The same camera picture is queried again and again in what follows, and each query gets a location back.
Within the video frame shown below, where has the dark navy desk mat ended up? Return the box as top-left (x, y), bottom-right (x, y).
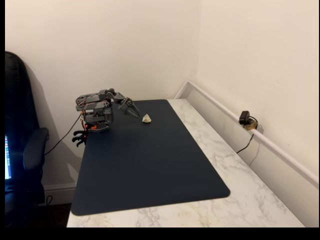
top-left (70, 99), bottom-right (231, 217)

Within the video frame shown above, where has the black clamp with orange trigger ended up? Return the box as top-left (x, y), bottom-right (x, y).
top-left (72, 124), bottom-right (90, 138)
top-left (71, 136), bottom-right (88, 148)

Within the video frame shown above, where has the black office chair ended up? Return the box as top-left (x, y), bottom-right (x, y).
top-left (4, 51), bottom-right (50, 228)

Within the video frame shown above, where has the white baseboard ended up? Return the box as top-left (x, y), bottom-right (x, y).
top-left (43, 182), bottom-right (77, 205)

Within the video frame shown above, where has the black webcam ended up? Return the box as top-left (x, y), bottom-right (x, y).
top-left (238, 110), bottom-right (251, 126)

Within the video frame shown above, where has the small wooden block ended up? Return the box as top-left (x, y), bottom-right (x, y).
top-left (244, 120), bottom-right (259, 132)

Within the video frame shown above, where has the laptop with lit screen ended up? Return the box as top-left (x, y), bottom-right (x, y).
top-left (4, 134), bottom-right (13, 180)

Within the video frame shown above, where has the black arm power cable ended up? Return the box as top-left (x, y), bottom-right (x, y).
top-left (44, 112), bottom-right (83, 156)

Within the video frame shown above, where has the black cable on floor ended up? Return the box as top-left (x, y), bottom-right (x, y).
top-left (36, 194), bottom-right (54, 207)

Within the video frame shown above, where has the black webcam cable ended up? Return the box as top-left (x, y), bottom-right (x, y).
top-left (236, 115), bottom-right (259, 154)

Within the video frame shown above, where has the thin white cable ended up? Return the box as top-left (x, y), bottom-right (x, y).
top-left (248, 142), bottom-right (262, 167)

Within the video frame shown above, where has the white wall trim rail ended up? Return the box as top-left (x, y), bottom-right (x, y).
top-left (174, 79), bottom-right (320, 186)

